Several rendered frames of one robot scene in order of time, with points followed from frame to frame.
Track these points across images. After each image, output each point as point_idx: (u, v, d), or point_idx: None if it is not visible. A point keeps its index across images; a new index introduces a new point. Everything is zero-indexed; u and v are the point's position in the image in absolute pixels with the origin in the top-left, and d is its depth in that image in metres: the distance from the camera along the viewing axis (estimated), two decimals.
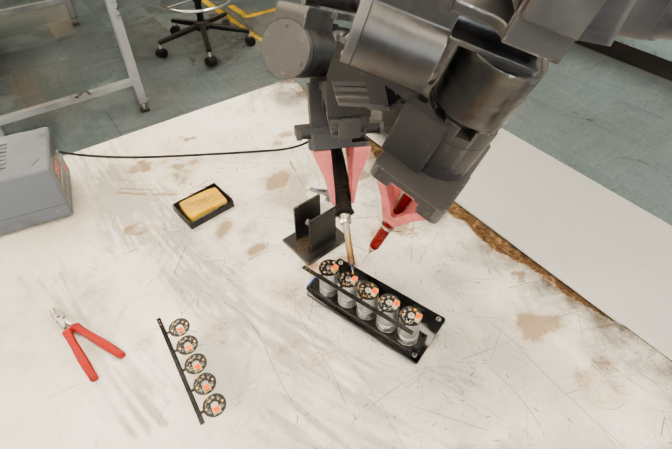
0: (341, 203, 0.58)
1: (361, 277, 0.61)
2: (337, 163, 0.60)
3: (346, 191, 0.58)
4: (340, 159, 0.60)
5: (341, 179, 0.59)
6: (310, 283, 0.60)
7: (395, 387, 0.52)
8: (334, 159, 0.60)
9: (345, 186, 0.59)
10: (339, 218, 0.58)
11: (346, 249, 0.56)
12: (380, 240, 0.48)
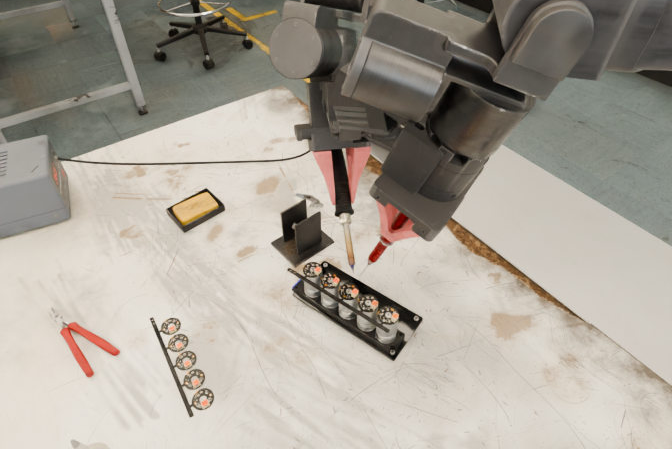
0: (341, 203, 0.58)
1: (344, 278, 0.65)
2: (337, 163, 0.60)
3: (346, 191, 0.58)
4: (340, 159, 0.60)
5: (341, 179, 0.59)
6: (296, 284, 0.64)
7: (373, 382, 0.55)
8: (334, 159, 0.60)
9: (345, 186, 0.59)
10: (339, 218, 0.58)
11: (346, 249, 0.56)
12: (378, 253, 0.50)
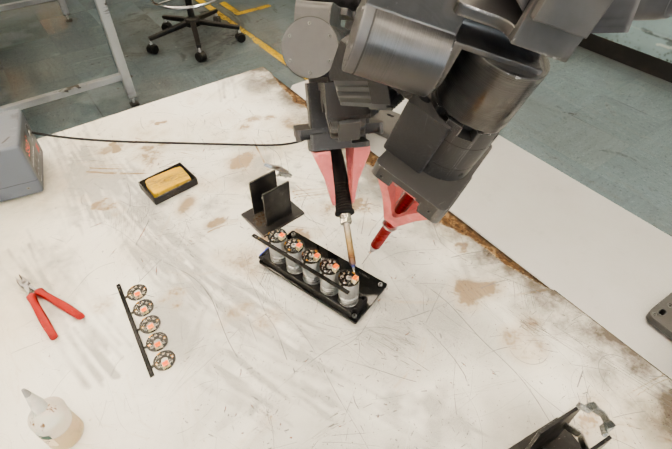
0: (341, 203, 0.58)
1: (311, 247, 0.65)
2: (337, 163, 0.60)
3: (346, 191, 0.58)
4: (339, 159, 0.60)
5: (341, 179, 0.59)
6: (263, 252, 0.64)
7: (334, 345, 0.55)
8: (334, 159, 0.60)
9: (345, 186, 0.59)
10: (339, 218, 0.58)
11: (347, 249, 0.56)
12: (381, 239, 0.48)
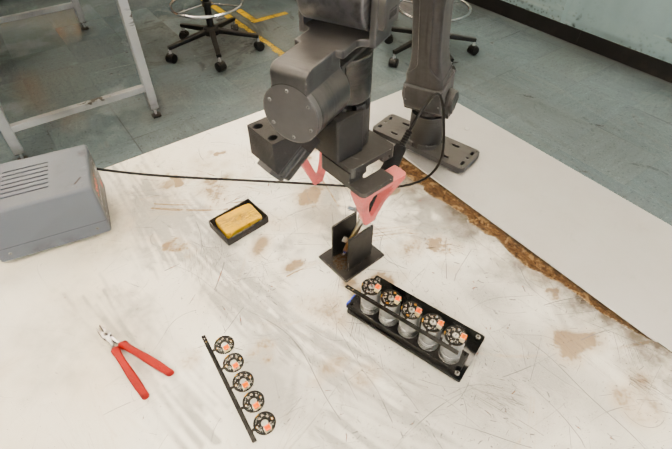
0: None
1: (399, 294, 0.63)
2: (383, 169, 0.62)
3: (373, 197, 0.63)
4: (387, 167, 0.62)
5: None
6: (350, 300, 0.62)
7: (439, 405, 0.53)
8: (383, 164, 0.62)
9: None
10: None
11: (349, 237, 0.66)
12: None
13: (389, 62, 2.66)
